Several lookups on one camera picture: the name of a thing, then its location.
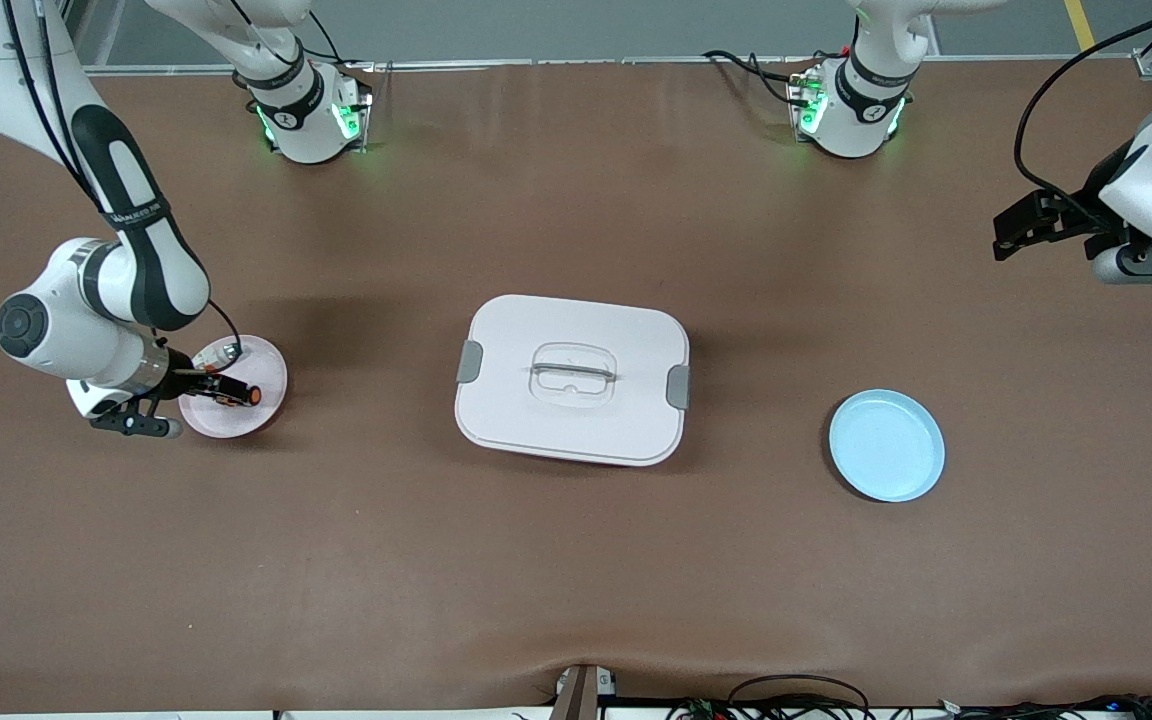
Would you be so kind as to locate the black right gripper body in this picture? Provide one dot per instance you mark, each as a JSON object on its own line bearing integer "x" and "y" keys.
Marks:
{"x": 180, "y": 383}

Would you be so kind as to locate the orange push-button switch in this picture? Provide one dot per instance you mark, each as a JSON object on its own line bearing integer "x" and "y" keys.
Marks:
{"x": 248, "y": 396}

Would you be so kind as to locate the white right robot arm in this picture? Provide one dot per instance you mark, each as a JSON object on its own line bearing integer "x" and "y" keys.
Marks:
{"x": 96, "y": 350}

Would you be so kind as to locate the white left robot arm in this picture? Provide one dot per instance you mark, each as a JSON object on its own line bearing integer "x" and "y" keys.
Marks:
{"x": 856, "y": 125}

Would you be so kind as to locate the white lidded storage box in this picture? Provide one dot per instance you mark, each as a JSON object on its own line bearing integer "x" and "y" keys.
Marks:
{"x": 576, "y": 320}

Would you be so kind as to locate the pink round plate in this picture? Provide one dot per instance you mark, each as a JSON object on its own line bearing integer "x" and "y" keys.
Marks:
{"x": 256, "y": 365}

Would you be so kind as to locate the light blue round plate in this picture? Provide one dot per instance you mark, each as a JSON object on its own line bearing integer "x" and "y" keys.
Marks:
{"x": 886, "y": 450}

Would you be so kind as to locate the aluminium table edge rail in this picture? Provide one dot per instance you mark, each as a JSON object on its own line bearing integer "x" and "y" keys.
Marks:
{"x": 586, "y": 62}

